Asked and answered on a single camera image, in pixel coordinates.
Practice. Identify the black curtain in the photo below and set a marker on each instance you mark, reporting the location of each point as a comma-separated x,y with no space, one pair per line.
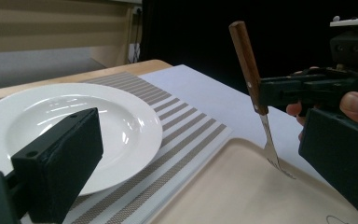
199,31

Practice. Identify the beige tray with rabbit print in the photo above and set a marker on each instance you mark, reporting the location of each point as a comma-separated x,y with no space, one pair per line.
236,193

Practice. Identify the white table sheet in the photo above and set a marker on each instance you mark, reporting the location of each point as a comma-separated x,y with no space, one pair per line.
205,90

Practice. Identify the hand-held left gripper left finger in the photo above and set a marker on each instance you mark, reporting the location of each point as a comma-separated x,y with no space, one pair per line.
59,161

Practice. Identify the striped placemat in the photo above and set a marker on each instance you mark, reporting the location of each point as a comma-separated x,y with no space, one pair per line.
180,130

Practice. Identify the white plate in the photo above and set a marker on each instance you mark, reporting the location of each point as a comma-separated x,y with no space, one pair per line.
127,124

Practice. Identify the light wooden desk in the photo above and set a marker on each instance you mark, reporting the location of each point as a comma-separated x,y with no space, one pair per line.
43,28

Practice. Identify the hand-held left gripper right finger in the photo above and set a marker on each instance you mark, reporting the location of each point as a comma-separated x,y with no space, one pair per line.
341,161

